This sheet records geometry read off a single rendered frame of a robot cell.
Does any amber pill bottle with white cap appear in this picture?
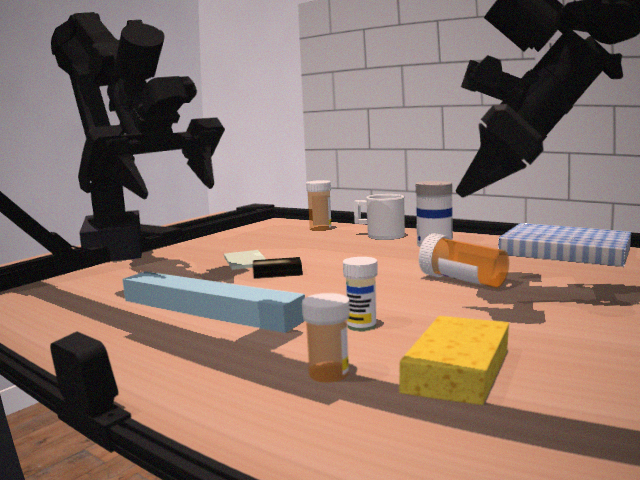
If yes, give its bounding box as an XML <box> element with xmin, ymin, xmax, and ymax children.
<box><xmin>302</xmin><ymin>293</ymin><xmax>349</xmax><ymax>383</ymax></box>

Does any translucent orange pill bottle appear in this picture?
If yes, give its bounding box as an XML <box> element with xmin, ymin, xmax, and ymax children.
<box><xmin>432</xmin><ymin>238</ymin><xmax>509</xmax><ymax>288</ymax></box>

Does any white ceramic mug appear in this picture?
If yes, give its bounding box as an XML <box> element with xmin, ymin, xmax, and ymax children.
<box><xmin>354</xmin><ymin>194</ymin><xmax>405</xmax><ymax>240</ymax></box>

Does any light blue rectangular block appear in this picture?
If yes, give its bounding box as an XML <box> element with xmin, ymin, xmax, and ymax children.
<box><xmin>123</xmin><ymin>271</ymin><xmax>305</xmax><ymax>333</ymax></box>

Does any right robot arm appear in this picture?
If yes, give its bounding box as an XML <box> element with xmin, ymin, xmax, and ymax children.
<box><xmin>461</xmin><ymin>0</ymin><xmax>640</xmax><ymax>109</ymax></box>

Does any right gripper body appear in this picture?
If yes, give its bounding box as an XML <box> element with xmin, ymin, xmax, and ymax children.
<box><xmin>481</xmin><ymin>64</ymin><xmax>577</xmax><ymax>165</ymax></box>

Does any yellow sponge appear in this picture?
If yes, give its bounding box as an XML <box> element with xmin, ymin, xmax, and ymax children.
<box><xmin>399</xmin><ymin>316</ymin><xmax>509</xmax><ymax>405</ymax></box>

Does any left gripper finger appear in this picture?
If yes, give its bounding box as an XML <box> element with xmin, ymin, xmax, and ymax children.
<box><xmin>97</xmin><ymin>138</ymin><xmax>148</xmax><ymax>199</ymax></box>
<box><xmin>187</xmin><ymin>130</ymin><xmax>219</xmax><ymax>189</ymax></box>

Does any grey ribbed bottle cap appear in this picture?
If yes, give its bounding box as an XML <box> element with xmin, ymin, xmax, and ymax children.
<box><xmin>419</xmin><ymin>233</ymin><xmax>451</xmax><ymax>277</ymax></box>

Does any orange pill bottle with white cap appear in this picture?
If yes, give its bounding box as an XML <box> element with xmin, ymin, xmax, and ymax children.
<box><xmin>306</xmin><ymin>181</ymin><xmax>332</xmax><ymax>231</ymax></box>

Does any white can with blue stripe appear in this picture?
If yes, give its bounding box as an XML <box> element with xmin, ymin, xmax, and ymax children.
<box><xmin>415</xmin><ymin>181</ymin><xmax>453</xmax><ymax>247</ymax></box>

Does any grey tiled wall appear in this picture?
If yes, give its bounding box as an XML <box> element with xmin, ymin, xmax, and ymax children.
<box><xmin>298</xmin><ymin>0</ymin><xmax>640</xmax><ymax>233</ymax></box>

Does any white pill bottle with label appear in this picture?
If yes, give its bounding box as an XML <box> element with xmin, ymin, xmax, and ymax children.
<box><xmin>343</xmin><ymin>257</ymin><xmax>378</xmax><ymax>332</ymax></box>

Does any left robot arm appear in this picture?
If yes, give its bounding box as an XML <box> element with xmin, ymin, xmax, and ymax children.
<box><xmin>51</xmin><ymin>12</ymin><xmax>197</xmax><ymax>229</ymax></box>

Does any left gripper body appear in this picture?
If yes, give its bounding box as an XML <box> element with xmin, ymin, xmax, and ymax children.
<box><xmin>82</xmin><ymin>91</ymin><xmax>225</xmax><ymax>174</ymax></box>

